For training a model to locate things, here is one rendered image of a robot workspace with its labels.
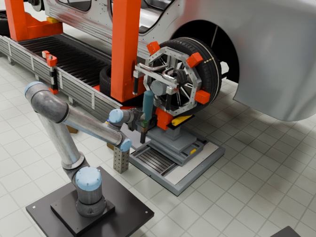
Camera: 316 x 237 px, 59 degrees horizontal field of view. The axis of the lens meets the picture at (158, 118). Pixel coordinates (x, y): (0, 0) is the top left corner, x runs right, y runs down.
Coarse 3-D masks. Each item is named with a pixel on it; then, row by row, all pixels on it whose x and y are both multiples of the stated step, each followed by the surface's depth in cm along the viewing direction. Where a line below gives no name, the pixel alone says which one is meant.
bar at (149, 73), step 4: (136, 68) 223; (140, 68) 220; (144, 68) 220; (144, 72) 219; (148, 72) 216; (152, 72) 215; (152, 76) 214; (156, 76) 212; (160, 76) 211; (160, 80) 211; (164, 80) 208; (168, 80) 207; (168, 84) 207; (172, 84) 204; (176, 84) 203; (176, 88) 203
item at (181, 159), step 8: (152, 144) 278; (160, 144) 277; (192, 144) 279; (200, 144) 284; (160, 152) 274; (168, 152) 266; (184, 152) 267; (192, 152) 267; (176, 160) 263; (184, 160) 260
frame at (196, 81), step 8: (168, 48) 224; (152, 56) 233; (176, 56) 217; (184, 56) 212; (152, 64) 243; (184, 64) 214; (192, 72) 212; (144, 80) 249; (192, 80) 215; (200, 80) 216; (192, 88) 218; (192, 96) 221; (160, 104) 247; (192, 104) 223; (168, 112) 244; (176, 112) 239
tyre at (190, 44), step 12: (180, 48) 222; (192, 48) 217; (204, 48) 224; (204, 60) 216; (216, 60) 227; (204, 72) 215; (216, 72) 225; (204, 84) 219; (216, 84) 227; (216, 96) 240; (192, 108) 236
